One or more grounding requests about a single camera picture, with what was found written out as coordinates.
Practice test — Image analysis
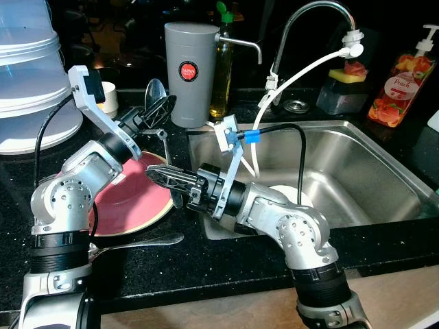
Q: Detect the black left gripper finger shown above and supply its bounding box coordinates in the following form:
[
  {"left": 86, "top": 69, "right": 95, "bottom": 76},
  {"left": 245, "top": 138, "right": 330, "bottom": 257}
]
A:
[{"left": 142, "top": 95, "right": 178, "bottom": 131}]

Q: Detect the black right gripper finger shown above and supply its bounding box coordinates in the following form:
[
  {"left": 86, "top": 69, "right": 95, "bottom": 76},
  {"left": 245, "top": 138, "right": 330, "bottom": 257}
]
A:
[
  {"left": 165, "top": 180, "right": 200, "bottom": 210},
  {"left": 145, "top": 164, "right": 200, "bottom": 186}
]

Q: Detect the silver metal spoon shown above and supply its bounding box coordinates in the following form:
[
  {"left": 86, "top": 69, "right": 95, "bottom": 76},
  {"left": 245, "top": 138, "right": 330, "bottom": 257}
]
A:
[
  {"left": 88, "top": 232, "right": 186, "bottom": 260},
  {"left": 145, "top": 77, "right": 172, "bottom": 163}
]

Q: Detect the chrome gooseneck kitchen faucet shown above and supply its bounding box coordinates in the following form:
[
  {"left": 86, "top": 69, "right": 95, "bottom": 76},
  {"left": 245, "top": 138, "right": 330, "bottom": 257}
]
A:
[{"left": 266, "top": 0, "right": 357, "bottom": 107}]

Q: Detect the grey water filter canister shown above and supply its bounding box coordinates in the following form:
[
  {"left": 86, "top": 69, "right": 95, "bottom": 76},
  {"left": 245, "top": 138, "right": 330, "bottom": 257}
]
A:
[{"left": 164, "top": 21, "right": 221, "bottom": 129}]

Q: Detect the white printed mug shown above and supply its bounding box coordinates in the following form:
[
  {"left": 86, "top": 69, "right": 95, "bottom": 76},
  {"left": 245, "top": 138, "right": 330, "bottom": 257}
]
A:
[{"left": 96, "top": 81, "right": 119, "bottom": 119}]

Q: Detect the olive oil glass bottle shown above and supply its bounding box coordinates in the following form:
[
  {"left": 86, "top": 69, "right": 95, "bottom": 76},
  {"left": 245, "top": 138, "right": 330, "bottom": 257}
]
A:
[{"left": 209, "top": 1, "right": 235, "bottom": 120}]

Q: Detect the white round dish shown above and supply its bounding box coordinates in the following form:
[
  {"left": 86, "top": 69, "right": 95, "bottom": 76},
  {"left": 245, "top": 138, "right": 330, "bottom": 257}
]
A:
[{"left": 264, "top": 185, "right": 306, "bottom": 206}]

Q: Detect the small chrome filter tap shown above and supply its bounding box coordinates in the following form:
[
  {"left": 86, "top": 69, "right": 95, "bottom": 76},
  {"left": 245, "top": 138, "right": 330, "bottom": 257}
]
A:
[{"left": 218, "top": 34, "right": 263, "bottom": 64}]

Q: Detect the white tiered storage container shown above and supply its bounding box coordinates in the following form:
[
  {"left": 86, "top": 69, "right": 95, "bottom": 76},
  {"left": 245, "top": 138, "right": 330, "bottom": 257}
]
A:
[{"left": 0, "top": 0, "right": 84, "bottom": 155}]

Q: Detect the stainless steel sink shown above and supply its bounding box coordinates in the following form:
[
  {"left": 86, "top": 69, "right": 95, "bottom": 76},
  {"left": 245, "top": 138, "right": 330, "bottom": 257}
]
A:
[{"left": 187, "top": 120, "right": 439, "bottom": 241}]

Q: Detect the peach dish soap pump bottle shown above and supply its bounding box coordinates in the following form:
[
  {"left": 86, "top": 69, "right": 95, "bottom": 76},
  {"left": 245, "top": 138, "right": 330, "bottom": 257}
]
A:
[{"left": 368, "top": 25, "right": 439, "bottom": 129}]

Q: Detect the dark clear sponge holder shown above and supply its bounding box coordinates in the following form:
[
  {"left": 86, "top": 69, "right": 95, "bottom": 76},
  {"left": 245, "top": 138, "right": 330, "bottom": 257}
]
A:
[{"left": 316, "top": 74, "right": 371, "bottom": 116}]

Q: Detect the yellow sponge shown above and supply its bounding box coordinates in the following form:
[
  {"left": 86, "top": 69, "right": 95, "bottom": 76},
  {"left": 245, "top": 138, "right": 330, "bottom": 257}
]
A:
[{"left": 328, "top": 68, "right": 359, "bottom": 82}]

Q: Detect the red scouring pad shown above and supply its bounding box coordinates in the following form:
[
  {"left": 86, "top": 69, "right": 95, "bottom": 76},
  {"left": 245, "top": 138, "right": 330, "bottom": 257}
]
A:
[{"left": 343, "top": 60, "right": 371, "bottom": 77}]

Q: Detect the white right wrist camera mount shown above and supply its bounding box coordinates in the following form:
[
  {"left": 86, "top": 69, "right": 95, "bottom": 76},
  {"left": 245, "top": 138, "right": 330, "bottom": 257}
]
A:
[{"left": 212, "top": 115, "right": 246, "bottom": 220}]

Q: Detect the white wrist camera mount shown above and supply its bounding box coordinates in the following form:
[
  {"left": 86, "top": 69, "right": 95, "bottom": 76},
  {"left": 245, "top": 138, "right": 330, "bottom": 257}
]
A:
[
  {"left": 67, "top": 65, "right": 138, "bottom": 160},
  {"left": 212, "top": 115, "right": 246, "bottom": 220}
]

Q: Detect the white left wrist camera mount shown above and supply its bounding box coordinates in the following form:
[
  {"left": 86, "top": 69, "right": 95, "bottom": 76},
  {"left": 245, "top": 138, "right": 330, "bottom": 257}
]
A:
[{"left": 67, "top": 65, "right": 138, "bottom": 160}]

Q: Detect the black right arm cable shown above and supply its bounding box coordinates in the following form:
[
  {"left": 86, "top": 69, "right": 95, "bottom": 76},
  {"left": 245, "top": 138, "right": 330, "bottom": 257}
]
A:
[{"left": 237, "top": 123, "right": 307, "bottom": 206}]

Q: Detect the white flexible hose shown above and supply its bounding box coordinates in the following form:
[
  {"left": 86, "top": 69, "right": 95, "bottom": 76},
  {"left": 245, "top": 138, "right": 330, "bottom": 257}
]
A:
[{"left": 250, "top": 41, "right": 364, "bottom": 180}]

